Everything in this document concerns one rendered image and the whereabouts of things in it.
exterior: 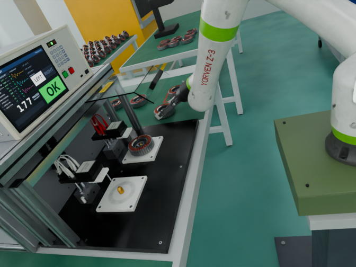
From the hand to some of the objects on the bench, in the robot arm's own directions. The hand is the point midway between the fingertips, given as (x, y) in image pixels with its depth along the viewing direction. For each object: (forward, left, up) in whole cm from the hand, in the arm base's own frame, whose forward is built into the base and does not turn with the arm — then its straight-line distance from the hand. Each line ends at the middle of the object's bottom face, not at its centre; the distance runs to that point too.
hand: (164, 109), depth 132 cm
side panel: (+44, +76, 0) cm, 88 cm away
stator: (-3, -21, -3) cm, 22 cm away
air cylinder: (+17, +32, +1) cm, 36 cm away
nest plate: (+2, +32, +1) cm, 32 cm away
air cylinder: (+18, +56, +2) cm, 59 cm away
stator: (0, 0, -2) cm, 2 cm away
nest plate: (+3, +57, +2) cm, 57 cm away
